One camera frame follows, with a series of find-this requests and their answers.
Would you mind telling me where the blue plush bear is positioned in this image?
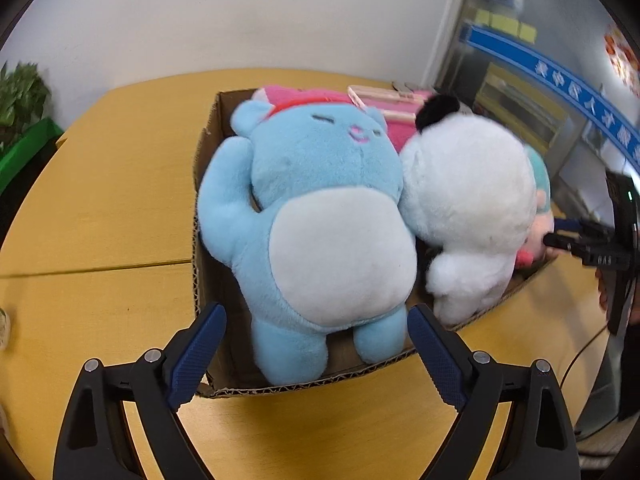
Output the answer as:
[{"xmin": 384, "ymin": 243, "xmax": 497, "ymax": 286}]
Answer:
[{"xmin": 196, "ymin": 94, "xmax": 418, "ymax": 386}]

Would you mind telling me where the person's right hand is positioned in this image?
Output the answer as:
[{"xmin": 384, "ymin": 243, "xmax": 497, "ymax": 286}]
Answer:
[{"xmin": 596, "ymin": 269, "xmax": 640, "ymax": 325}]

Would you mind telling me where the pink plush toy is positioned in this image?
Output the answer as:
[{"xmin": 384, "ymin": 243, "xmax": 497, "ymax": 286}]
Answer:
[{"xmin": 252, "ymin": 84, "xmax": 435, "ymax": 152}]

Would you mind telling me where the white panda plush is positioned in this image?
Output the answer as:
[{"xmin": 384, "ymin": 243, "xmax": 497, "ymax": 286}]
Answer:
[{"xmin": 399, "ymin": 94, "xmax": 537, "ymax": 326}]

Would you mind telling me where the teal pink plush doll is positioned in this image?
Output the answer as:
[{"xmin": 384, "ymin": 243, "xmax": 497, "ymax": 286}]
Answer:
[{"xmin": 515, "ymin": 145, "xmax": 554, "ymax": 269}]

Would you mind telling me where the green potted plant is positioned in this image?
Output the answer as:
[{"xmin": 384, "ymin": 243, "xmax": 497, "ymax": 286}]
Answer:
[{"xmin": 0, "ymin": 62, "xmax": 63, "ymax": 192}]

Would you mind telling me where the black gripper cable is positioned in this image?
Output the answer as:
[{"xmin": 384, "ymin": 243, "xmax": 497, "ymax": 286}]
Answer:
[{"xmin": 560, "ymin": 326, "xmax": 612, "ymax": 441}]

